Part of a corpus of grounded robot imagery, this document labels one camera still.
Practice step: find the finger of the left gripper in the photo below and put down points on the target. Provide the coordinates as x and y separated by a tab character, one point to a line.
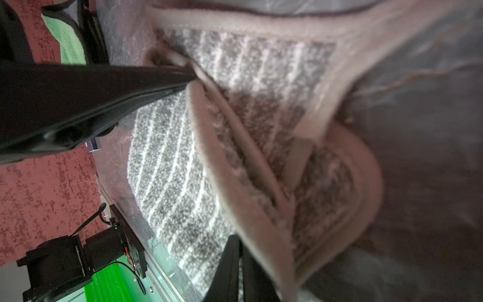
48	109

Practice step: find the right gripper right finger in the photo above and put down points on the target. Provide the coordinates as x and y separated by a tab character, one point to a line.
257	286

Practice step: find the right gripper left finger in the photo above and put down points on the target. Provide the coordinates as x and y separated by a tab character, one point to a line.
225	284

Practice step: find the green dishcloth black trim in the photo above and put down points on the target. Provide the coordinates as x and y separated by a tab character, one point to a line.
76	28

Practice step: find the grey striped dishcloth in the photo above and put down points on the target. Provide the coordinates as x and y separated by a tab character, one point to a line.
344	149

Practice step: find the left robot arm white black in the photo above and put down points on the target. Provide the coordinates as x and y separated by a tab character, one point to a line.
58	266

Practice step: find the dark blue book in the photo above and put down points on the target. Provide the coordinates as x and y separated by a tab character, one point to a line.
93	144

